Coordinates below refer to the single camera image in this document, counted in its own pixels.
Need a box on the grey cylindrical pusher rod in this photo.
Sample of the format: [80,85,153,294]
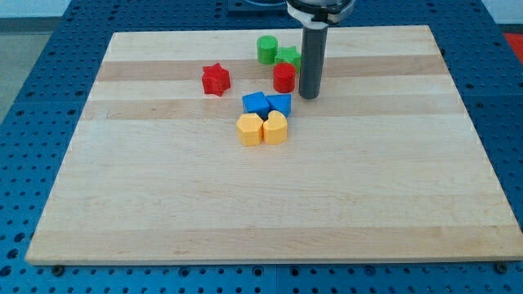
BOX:
[299,22,328,99]

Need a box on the yellow hexagon block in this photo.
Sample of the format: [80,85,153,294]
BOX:
[236,113,264,146]

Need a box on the blue triangle block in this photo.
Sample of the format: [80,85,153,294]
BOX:
[266,94,292,117]

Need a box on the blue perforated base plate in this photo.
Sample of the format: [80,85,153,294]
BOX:
[1,1,522,293]

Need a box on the wooden board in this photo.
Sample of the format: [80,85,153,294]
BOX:
[25,25,522,265]

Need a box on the red star block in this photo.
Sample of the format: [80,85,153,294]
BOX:
[201,63,230,96]

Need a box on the green star block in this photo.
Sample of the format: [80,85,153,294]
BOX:
[274,46,302,73]

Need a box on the yellow heart block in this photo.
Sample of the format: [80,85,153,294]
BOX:
[262,110,288,145]

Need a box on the blue cube block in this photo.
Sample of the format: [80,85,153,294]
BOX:
[242,91,270,120]

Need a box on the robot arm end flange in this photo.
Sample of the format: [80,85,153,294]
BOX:
[286,0,355,25]

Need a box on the red cylinder block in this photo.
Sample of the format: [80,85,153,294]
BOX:
[273,62,296,93]

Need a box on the green cylinder block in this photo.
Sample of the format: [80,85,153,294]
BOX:
[257,35,278,65]

